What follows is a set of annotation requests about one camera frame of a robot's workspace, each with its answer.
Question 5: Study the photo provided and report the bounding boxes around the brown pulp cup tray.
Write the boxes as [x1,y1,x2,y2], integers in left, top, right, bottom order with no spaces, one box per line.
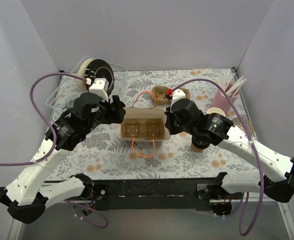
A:
[121,118,165,141]

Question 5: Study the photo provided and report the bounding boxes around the kraft paper takeout bag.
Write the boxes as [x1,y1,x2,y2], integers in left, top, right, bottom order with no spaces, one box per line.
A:
[118,91,172,159]

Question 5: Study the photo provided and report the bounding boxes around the black coffee cup lid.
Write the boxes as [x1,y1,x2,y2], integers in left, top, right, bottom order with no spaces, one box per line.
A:
[191,134,212,144]

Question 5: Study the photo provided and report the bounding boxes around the brown paper coffee cup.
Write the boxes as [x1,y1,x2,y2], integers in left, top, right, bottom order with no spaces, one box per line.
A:
[191,142,210,153]

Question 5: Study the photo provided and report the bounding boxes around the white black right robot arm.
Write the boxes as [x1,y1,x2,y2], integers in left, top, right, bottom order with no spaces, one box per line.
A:
[165,98,294,203]

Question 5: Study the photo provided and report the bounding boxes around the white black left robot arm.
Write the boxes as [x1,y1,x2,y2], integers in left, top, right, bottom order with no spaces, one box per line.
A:
[0,92,126,224]

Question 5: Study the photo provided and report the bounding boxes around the stack of paper cups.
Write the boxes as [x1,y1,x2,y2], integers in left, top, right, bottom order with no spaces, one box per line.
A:
[206,107,226,117]

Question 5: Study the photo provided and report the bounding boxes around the brown pulp cup carrier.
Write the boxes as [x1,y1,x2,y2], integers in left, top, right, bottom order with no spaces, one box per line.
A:
[150,85,190,106]

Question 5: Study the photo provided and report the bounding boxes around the floral patterned tablecloth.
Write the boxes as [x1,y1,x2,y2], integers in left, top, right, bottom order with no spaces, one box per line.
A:
[49,68,256,181]

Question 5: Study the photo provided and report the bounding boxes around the cream round plate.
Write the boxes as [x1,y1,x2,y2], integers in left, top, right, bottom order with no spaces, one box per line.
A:
[76,58,94,93]

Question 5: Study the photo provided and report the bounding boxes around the dark green mug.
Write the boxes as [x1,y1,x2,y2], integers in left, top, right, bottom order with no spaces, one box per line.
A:
[62,99,75,111]

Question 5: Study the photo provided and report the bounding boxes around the pink straw holder cup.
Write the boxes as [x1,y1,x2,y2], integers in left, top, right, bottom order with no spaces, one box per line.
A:
[210,83,239,115]

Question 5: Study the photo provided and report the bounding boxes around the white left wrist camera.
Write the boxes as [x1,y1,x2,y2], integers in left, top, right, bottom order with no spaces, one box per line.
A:
[86,78,109,102]

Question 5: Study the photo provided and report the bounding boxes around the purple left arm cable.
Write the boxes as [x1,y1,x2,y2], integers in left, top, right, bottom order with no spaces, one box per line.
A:
[0,72,109,229]

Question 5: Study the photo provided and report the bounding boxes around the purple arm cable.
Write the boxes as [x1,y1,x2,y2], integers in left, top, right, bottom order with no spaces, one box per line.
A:
[0,72,109,229]
[171,79,265,237]

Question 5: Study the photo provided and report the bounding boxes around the black table front rail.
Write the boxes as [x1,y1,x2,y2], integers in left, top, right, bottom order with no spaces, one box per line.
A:
[64,177,242,212]

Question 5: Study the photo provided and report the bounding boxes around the aluminium frame rail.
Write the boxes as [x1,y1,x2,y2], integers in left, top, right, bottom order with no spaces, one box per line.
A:
[8,181,294,240]

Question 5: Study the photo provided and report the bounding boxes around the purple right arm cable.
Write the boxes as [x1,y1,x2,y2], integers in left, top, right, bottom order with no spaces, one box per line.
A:
[171,79,265,237]

